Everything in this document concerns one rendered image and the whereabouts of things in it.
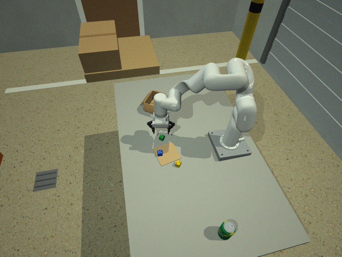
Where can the green drink can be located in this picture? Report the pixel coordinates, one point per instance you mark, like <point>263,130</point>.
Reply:
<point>226,230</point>

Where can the tan square mat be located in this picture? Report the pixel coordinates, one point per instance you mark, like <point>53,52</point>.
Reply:
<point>169,153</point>

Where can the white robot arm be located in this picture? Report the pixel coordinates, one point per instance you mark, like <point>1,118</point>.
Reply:
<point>239,77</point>

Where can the brown cardboard box with flaps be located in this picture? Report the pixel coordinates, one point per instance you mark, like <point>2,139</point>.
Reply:
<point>149,101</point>

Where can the yellow die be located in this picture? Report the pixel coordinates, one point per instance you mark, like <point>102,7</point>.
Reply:
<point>178,163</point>

